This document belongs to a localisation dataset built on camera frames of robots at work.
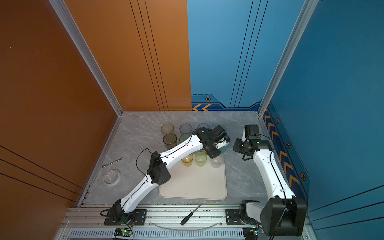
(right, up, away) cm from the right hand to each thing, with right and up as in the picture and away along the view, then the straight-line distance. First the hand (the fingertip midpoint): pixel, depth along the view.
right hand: (236, 146), depth 83 cm
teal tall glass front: (-6, -1, -2) cm, 6 cm away
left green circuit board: (-58, -40, -12) cm, 71 cm away
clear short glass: (-9, -11, +9) cm, 17 cm away
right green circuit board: (+4, -40, -12) cm, 42 cm away
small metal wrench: (-79, -14, +9) cm, 81 cm away
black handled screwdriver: (-27, -34, -9) cm, 44 cm away
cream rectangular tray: (-23, -21, +2) cm, 31 cm away
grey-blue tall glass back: (-29, +9, +12) cm, 33 cm away
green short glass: (-20, -9, +9) cm, 23 cm away
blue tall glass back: (-18, +12, +12) cm, 24 cm away
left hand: (-11, -4, +5) cm, 13 cm away
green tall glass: (-30, +4, +7) cm, 31 cm away
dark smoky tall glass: (-39, +2, +10) cm, 40 cm away
